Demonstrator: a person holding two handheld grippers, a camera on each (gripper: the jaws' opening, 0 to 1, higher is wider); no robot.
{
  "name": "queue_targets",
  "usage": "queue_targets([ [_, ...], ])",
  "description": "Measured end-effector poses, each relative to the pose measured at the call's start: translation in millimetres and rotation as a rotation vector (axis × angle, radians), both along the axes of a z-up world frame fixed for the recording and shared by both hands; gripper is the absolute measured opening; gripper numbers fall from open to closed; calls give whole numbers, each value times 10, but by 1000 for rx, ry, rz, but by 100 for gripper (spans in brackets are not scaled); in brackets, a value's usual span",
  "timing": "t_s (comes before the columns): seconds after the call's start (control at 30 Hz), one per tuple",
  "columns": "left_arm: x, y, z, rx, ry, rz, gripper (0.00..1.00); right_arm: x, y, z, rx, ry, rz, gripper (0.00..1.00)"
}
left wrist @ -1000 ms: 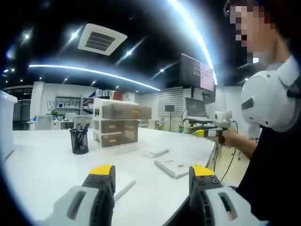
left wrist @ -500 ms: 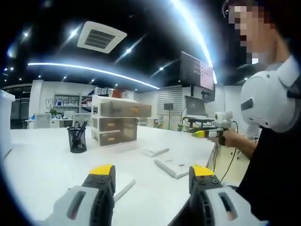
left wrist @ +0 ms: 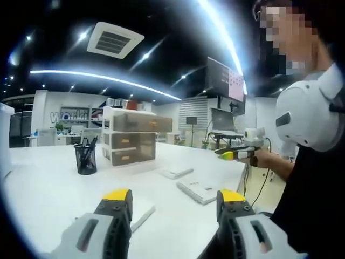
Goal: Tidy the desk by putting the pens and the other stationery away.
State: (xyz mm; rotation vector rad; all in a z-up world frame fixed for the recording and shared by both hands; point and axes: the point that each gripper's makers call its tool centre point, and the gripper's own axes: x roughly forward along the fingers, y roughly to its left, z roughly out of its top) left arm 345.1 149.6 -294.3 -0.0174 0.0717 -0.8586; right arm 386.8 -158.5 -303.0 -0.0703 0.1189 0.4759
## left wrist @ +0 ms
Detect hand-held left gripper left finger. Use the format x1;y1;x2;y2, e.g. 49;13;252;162
50;188;134;259

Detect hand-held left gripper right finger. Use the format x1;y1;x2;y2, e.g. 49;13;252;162
208;188;308;259

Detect white spiral notebook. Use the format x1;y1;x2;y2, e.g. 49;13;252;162
176;180;219;205

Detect large white sticky note pad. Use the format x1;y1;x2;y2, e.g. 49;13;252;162
130;199;157;234

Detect thick white sticky note stack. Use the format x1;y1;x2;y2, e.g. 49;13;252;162
158;167;195;180

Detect black mesh pen holder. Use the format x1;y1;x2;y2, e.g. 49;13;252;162
74;142;98;175

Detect white desk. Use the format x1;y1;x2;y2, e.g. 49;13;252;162
0;141;249;256

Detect person's right hand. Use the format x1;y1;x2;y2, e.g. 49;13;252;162
239;147;272;169

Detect open laptop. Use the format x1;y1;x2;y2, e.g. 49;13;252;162
210;107;238;133

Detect small black screen on pole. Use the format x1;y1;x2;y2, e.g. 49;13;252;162
185;116;197;147

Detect white window blinds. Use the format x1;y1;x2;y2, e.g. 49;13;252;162
179;97;210;133

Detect hanging black display screen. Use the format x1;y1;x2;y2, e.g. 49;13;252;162
206;56;247;103

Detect white plastic drawer cabinet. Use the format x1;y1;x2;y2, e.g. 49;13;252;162
101;105;174;167

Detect person's head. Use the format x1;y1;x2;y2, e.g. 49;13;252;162
252;0;337;78

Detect long curved ceiling light strip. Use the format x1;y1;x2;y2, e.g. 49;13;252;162
198;0;245;81
29;69;182;101

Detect translucent white storage box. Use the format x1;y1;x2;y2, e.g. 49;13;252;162
0;102;16;178

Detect white ceiling air vent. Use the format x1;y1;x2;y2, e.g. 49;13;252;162
86;21;146;59

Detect group of ceiling spotlights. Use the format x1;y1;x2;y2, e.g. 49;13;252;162
2;29;189;98

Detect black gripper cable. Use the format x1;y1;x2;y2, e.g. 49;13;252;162
242;137;273;212

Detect blue wall lettering sign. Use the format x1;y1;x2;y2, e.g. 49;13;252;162
50;110;89;125

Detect white wall shelving unit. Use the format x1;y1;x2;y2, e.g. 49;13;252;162
90;97;141;127

